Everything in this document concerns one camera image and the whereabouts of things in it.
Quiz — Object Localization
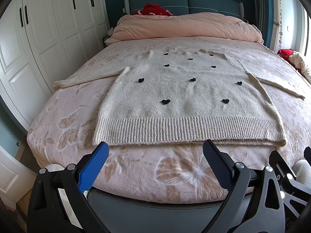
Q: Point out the teal upholstered headboard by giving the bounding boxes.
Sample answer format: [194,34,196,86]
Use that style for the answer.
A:
[124,0,245,20]

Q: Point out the white panelled wardrobe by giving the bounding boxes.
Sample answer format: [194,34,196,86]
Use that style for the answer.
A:
[1,0,109,129]

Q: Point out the red cloth at headboard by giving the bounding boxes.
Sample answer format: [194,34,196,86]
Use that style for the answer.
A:
[132,3,173,16]

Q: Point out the red and cream clothes pile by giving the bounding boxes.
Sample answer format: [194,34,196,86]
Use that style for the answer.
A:
[277,49,311,83]

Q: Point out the pink folded duvet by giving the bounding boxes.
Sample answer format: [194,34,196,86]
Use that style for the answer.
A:
[105,12,264,45]

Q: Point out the grey window curtain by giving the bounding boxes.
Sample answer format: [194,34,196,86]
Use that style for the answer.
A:
[254,0,268,43]

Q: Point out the cream knit sweater black hearts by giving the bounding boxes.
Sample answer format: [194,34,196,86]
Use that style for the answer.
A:
[53,49,305,146]

